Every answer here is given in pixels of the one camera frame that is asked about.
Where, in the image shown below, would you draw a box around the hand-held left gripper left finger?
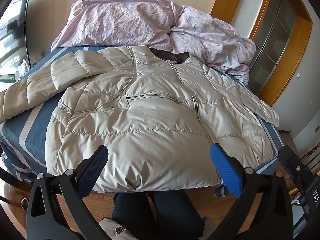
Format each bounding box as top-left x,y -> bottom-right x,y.
26,144 -> 109,240

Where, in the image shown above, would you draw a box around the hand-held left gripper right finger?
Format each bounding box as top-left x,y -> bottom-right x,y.
210,144 -> 293,240

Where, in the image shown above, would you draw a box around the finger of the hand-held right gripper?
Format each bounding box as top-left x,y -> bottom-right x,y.
278,145 -> 312,180

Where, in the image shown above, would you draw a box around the beige down jacket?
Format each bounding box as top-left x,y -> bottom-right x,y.
0,45 -> 280,193

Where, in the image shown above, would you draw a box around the dark wooden furniture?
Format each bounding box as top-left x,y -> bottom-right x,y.
300,140 -> 320,175

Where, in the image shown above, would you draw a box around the person's beige garment with button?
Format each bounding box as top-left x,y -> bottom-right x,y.
99,217 -> 140,240

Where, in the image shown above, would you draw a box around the person's legs in dark trousers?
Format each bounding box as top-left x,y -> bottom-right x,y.
111,191 -> 204,240

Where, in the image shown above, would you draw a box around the blue striped bed sheet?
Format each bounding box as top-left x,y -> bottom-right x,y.
0,45 -> 285,198

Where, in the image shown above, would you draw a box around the frosted glass door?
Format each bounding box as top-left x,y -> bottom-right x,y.
246,0 -> 298,93

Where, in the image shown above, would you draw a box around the pink floral duvet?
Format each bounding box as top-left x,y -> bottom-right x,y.
51,0 -> 257,85

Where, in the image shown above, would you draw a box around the black flat television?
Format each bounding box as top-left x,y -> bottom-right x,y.
0,0 -> 32,84

